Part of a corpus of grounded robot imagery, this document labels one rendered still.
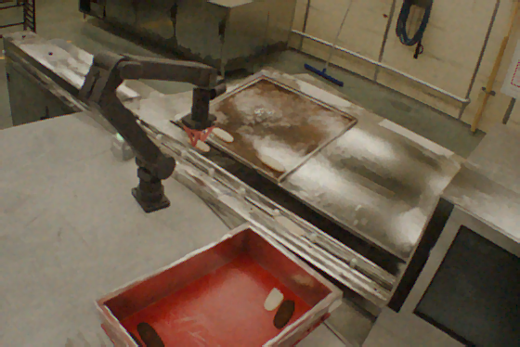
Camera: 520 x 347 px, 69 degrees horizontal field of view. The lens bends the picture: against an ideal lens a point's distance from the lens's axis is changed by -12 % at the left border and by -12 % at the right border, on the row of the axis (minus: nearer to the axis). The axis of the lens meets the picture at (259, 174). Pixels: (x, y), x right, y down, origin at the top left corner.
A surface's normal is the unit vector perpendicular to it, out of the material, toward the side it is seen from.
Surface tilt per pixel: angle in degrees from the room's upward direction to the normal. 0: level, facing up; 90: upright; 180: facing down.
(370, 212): 10
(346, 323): 0
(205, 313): 0
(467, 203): 0
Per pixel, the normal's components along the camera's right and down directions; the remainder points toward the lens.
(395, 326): -0.65, 0.35
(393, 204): 0.03, -0.75
